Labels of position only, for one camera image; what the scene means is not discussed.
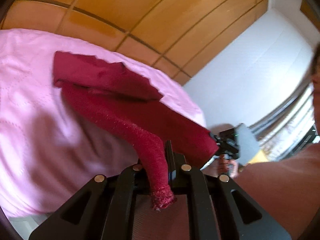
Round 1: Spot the person's right hand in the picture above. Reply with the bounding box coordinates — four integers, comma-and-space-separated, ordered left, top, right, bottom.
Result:
217, 154, 239, 178

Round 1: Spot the person's bare forearm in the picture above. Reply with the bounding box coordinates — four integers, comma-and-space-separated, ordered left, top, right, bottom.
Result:
235, 144, 319, 239

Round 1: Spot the dark red garment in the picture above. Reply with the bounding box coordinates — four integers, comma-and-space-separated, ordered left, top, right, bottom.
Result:
53, 51, 218, 210

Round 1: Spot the pink bed cover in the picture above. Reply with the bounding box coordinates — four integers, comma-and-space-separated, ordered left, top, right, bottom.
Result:
1, 29, 206, 217

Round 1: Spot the orange wooden wardrobe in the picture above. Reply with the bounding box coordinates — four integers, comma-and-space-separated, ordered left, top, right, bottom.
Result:
1, 0, 268, 85

